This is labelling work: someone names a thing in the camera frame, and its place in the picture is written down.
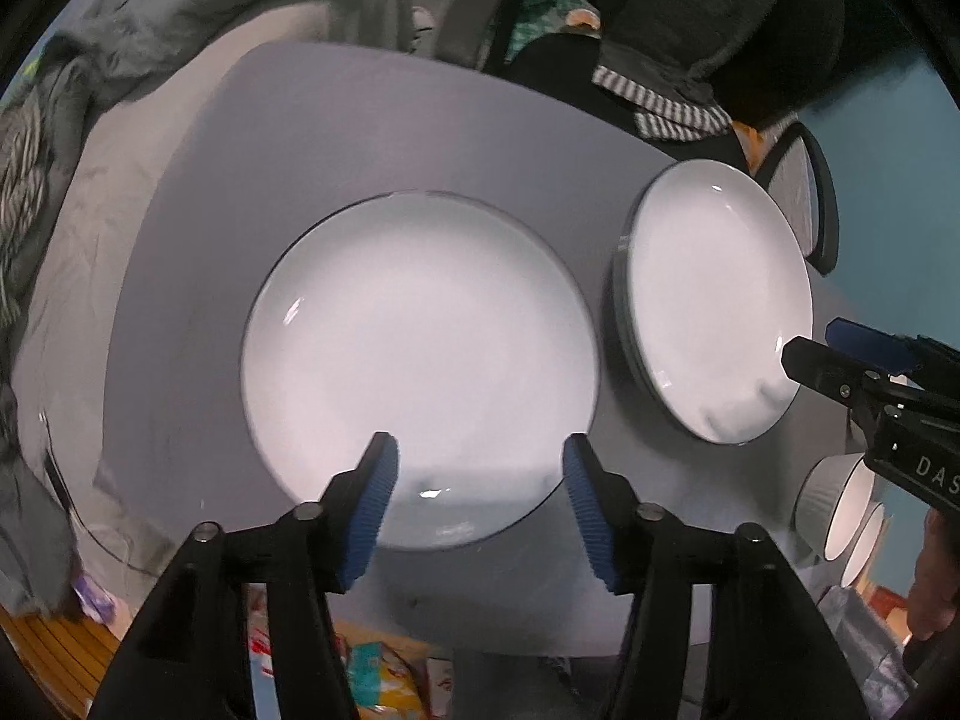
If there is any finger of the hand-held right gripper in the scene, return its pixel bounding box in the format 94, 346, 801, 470
781, 337, 927, 421
825, 319, 960, 410

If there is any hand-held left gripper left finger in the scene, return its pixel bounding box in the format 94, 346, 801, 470
88, 431, 400, 720

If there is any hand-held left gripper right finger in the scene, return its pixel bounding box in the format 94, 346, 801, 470
562, 433, 871, 720

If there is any white ribbed bowl dark rim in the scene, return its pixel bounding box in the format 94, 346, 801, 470
793, 451, 878, 562
838, 501, 887, 590

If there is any stack of white plates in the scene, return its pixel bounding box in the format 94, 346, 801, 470
626, 160, 815, 445

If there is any white plate dark rim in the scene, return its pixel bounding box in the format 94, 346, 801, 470
240, 190, 601, 552
610, 187, 721, 436
616, 165, 796, 447

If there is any person's right hand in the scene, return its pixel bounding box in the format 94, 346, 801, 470
906, 506, 960, 642

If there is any colourful printed packet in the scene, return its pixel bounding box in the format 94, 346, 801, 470
247, 585, 455, 720

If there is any crumpled grey plastic sheet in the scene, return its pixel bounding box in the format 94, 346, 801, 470
814, 585, 920, 720

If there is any small purple wrapper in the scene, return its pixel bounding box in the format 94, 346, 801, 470
71, 574, 117, 620

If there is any dark grey towel striped hem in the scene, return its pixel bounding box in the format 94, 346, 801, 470
589, 0, 848, 143

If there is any black office chair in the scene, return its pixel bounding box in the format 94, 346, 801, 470
439, 0, 841, 278

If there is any black white striped cloth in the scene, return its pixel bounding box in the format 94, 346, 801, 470
0, 64, 76, 331

